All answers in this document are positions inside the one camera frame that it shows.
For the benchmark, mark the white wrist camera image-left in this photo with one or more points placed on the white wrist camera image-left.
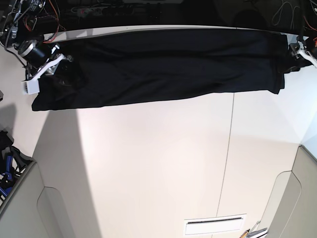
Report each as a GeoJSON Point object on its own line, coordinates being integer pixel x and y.
{"type": "Point", "coordinates": [30, 87]}

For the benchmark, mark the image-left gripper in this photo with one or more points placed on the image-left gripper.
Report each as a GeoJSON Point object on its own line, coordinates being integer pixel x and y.
{"type": "Point", "coordinates": [41, 58]}

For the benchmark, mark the grey divider panel left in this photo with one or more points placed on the grey divider panel left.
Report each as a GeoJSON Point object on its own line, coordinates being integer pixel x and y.
{"type": "Point", "coordinates": [33, 210]}

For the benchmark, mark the black table slot strip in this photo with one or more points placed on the black table slot strip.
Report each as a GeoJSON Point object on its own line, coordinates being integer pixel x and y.
{"type": "Point", "coordinates": [212, 221]}

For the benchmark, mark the black T-shirt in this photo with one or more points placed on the black T-shirt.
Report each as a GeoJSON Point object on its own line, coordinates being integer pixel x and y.
{"type": "Point", "coordinates": [163, 65]}

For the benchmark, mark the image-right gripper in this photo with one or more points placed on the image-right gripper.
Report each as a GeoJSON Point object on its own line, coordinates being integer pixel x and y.
{"type": "Point", "coordinates": [305, 48]}

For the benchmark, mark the blue and black clamps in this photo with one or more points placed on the blue and black clamps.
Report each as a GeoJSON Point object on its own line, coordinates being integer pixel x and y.
{"type": "Point", "coordinates": [12, 164]}

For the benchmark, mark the grey divider panel right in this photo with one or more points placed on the grey divider panel right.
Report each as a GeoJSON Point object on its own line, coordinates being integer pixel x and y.
{"type": "Point", "coordinates": [291, 211]}

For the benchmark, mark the grey divider panel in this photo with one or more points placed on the grey divider panel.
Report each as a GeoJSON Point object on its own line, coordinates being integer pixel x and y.
{"type": "Point", "coordinates": [33, 210]}
{"type": "Point", "coordinates": [291, 211]}

